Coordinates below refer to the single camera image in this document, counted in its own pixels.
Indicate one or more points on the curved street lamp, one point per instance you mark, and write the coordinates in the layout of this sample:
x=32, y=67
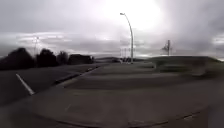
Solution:
x=131, y=40

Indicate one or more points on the grey paved path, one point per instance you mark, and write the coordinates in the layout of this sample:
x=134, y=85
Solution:
x=116, y=100

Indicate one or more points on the dark kerb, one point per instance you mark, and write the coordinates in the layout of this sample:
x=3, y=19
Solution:
x=68, y=78

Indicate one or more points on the mast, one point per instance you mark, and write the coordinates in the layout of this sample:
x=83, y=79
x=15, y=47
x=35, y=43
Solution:
x=168, y=47

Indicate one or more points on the dark asphalt road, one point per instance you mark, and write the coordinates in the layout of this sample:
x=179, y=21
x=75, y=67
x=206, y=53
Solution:
x=40, y=78

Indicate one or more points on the white painted line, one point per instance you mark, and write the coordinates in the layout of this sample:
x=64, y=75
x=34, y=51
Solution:
x=25, y=84

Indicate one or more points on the row of dark bushes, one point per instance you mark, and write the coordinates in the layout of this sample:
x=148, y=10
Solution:
x=20, y=60

